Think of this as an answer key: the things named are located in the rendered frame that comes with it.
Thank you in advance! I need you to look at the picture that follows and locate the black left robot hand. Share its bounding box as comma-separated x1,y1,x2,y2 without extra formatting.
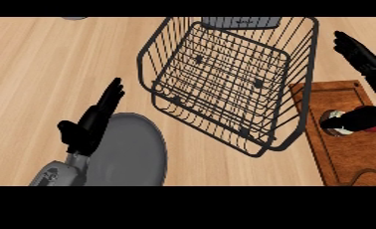
57,77,127,157

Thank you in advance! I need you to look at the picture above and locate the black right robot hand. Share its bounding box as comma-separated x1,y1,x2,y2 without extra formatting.
319,30,376,133

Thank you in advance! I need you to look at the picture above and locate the brown wooden cutting board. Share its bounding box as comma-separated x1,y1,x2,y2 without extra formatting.
288,80,376,187

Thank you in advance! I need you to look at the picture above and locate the grey round plate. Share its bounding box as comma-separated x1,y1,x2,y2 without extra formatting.
82,112,170,187

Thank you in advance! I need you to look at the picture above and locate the dark wire tiered basket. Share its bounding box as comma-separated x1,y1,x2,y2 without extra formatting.
138,16,320,158

